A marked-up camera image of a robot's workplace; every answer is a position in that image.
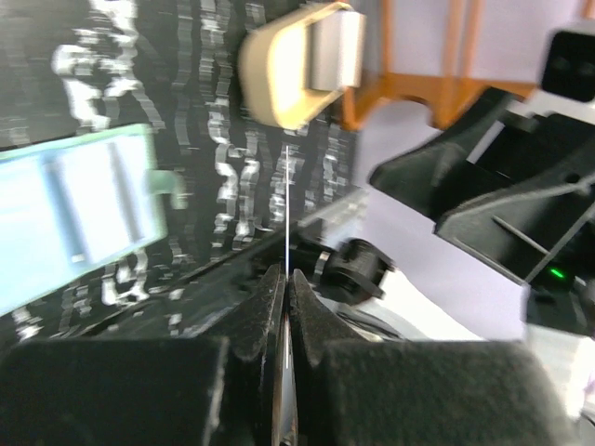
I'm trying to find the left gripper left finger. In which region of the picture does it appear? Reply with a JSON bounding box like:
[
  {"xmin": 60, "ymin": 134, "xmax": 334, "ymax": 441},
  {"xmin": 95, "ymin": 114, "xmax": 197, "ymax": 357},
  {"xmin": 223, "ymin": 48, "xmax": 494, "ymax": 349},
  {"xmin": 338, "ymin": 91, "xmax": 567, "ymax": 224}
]
[{"xmin": 1, "ymin": 265, "xmax": 285, "ymax": 445}]

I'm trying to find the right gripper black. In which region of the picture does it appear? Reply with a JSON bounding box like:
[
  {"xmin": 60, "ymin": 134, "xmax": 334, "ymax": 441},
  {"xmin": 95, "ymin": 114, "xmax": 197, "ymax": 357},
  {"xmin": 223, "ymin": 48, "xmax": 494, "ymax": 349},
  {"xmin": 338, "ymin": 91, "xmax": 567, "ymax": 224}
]
[{"xmin": 369, "ymin": 87, "xmax": 594, "ymax": 283}]

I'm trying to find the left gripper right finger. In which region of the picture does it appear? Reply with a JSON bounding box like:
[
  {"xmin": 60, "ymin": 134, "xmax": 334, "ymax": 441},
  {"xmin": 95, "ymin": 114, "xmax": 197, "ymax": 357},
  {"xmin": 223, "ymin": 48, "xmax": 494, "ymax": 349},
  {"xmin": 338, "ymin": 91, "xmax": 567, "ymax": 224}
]
[{"xmin": 287, "ymin": 271, "xmax": 580, "ymax": 446}]

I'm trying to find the green card holder wallet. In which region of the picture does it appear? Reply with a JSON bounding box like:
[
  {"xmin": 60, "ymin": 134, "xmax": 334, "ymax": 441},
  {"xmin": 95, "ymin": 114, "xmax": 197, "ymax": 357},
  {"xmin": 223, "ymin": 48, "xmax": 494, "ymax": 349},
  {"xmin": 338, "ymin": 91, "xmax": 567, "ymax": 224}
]
[{"xmin": 1, "ymin": 124, "xmax": 187, "ymax": 314}]

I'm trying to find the stack of credit cards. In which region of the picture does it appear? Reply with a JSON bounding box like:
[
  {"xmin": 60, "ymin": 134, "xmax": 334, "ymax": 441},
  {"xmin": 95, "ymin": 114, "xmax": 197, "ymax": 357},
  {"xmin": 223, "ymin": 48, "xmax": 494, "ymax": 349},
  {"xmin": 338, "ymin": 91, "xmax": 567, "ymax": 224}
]
[{"xmin": 308, "ymin": 9, "xmax": 366, "ymax": 91}]

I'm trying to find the orange wooden shelf rack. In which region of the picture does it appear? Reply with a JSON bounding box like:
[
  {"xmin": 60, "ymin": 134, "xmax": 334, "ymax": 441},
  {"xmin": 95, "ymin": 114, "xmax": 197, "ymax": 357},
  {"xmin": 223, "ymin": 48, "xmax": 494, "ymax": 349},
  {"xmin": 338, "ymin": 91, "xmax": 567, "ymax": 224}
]
[{"xmin": 334, "ymin": 0, "xmax": 540, "ymax": 132}]

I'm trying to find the beige oval tray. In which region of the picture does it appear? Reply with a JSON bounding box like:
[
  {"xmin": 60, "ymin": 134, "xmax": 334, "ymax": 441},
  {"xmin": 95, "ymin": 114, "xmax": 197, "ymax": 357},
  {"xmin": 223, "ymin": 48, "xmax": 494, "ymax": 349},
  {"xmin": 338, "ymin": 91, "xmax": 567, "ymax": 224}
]
[{"xmin": 237, "ymin": 2, "xmax": 356, "ymax": 130}]

